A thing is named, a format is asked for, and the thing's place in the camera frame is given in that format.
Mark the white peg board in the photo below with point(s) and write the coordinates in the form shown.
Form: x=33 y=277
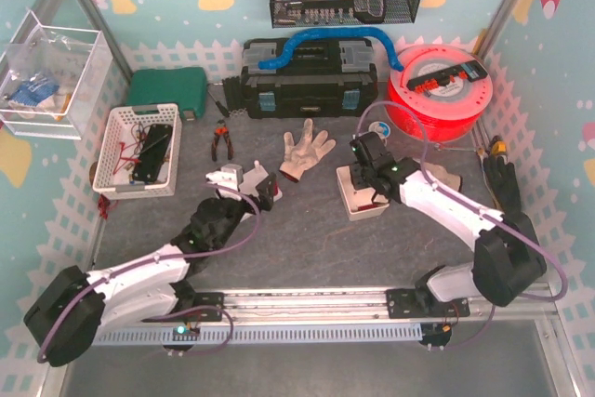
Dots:
x=252 y=178

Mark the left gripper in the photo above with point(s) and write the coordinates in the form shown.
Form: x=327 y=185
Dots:
x=262 y=189

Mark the green plastic case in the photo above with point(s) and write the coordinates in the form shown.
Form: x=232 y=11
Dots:
x=186 y=87

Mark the solder wire spool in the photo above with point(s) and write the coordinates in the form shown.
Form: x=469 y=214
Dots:
x=381 y=128

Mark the large red spring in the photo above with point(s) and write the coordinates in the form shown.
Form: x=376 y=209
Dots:
x=278 y=191

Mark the white knit glove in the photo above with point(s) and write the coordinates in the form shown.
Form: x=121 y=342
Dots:
x=306 y=153
x=452 y=181

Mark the clear acrylic box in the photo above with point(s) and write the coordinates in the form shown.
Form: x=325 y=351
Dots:
x=78 y=59

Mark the white perforated basket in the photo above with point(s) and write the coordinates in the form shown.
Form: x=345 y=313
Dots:
x=123 y=138

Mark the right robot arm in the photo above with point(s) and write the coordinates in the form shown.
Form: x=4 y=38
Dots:
x=504 y=261

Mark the black rubber glove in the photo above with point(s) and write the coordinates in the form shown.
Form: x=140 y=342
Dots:
x=502 y=183

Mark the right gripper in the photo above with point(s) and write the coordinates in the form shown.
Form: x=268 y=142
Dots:
x=367 y=151

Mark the black tool box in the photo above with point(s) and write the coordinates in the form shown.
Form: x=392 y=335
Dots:
x=324 y=78

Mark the grey slotted cable duct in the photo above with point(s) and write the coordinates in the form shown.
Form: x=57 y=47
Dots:
x=213 y=335

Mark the black power strip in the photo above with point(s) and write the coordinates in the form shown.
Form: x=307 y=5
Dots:
x=471 y=71

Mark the black battery holder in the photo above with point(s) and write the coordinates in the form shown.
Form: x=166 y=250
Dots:
x=152 y=153

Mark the blue white gloves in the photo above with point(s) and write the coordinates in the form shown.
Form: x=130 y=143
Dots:
x=35 y=91

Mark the white spring tray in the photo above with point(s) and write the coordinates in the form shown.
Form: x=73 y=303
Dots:
x=359 y=204

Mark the aluminium rail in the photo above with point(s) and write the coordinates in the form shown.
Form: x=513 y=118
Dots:
x=337 y=305

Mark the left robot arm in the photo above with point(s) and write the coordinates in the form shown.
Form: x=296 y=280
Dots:
x=77 y=307

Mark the black screwdriver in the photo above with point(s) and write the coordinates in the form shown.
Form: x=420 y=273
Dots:
x=222 y=109

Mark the red filament spool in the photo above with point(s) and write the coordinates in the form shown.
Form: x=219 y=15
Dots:
x=446 y=113

